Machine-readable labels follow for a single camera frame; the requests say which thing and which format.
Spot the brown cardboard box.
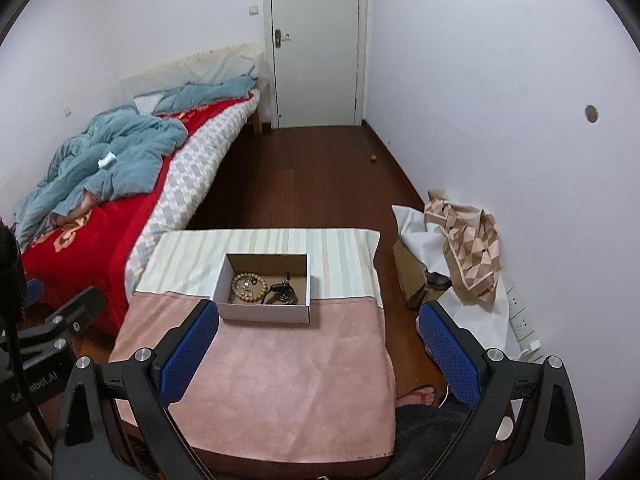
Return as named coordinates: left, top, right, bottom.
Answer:
left=393, top=240, right=451, bottom=311

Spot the red flip-flop foot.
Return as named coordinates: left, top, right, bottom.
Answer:
left=395, top=385, right=437, bottom=408

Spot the pink striped table cloth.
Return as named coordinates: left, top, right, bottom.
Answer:
left=111, top=229, right=396, bottom=479

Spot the white pillow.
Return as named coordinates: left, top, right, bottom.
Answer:
left=122, top=44, right=272, bottom=99

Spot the wooden bead bracelet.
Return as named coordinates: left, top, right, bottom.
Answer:
left=229, top=271, right=269, bottom=304

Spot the white door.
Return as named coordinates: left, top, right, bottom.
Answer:
left=265, top=0, right=368, bottom=129

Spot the white power strip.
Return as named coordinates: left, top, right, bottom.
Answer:
left=506, top=286, right=542, bottom=362

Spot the red bed sheet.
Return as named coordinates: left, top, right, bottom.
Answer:
left=23, top=89, right=258, bottom=336

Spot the checkered mattress cover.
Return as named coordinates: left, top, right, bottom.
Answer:
left=124, top=90, right=260, bottom=296

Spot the blue-grey blanket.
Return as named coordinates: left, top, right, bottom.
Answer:
left=14, top=75, right=257, bottom=250

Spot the white paper sheet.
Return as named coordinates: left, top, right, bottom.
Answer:
left=392, top=197, right=509, bottom=350

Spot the black smart watch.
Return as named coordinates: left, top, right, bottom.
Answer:
left=260, top=273, right=298, bottom=304

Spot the black fuzzy cushion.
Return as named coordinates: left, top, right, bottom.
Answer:
left=376, top=403, right=470, bottom=480

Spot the white cardboard box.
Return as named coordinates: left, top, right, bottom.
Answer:
left=210, top=254, right=311, bottom=325

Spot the white cup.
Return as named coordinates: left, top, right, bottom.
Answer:
left=495, top=416, right=514, bottom=442

